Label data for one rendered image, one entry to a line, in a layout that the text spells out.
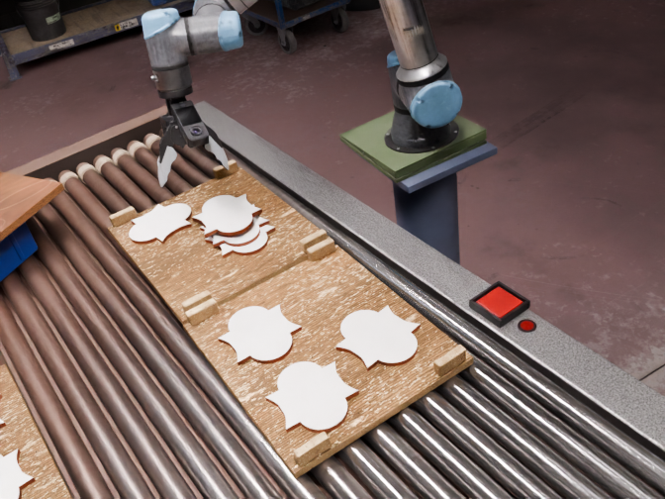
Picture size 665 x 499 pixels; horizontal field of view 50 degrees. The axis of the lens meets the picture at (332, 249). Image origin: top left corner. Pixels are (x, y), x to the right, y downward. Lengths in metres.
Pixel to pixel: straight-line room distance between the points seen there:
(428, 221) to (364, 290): 0.60
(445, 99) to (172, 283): 0.70
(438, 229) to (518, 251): 0.99
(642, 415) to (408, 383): 0.35
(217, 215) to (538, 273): 1.55
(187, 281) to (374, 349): 0.44
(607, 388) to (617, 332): 1.40
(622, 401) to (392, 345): 0.37
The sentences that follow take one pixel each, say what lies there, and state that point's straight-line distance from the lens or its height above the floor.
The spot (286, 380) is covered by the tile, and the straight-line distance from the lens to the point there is 1.20.
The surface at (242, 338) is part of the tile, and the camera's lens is 1.29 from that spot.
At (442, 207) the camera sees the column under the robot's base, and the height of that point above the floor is 0.72.
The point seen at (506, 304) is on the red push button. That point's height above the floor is 0.93.
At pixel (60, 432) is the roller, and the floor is 0.92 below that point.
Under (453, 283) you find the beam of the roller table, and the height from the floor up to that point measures 0.91.
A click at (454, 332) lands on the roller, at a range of 1.29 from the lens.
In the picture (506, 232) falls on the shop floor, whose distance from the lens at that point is 2.99.
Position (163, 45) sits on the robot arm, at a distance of 1.50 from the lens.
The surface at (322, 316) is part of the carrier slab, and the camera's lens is 1.31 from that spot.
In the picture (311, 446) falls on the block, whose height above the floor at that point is 0.96.
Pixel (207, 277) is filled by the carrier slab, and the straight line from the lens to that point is 1.46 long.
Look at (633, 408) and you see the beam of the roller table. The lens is 1.20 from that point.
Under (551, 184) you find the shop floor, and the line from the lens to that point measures 3.27.
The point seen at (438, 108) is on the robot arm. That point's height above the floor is 1.07.
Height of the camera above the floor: 1.83
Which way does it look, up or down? 38 degrees down
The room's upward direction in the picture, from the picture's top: 10 degrees counter-clockwise
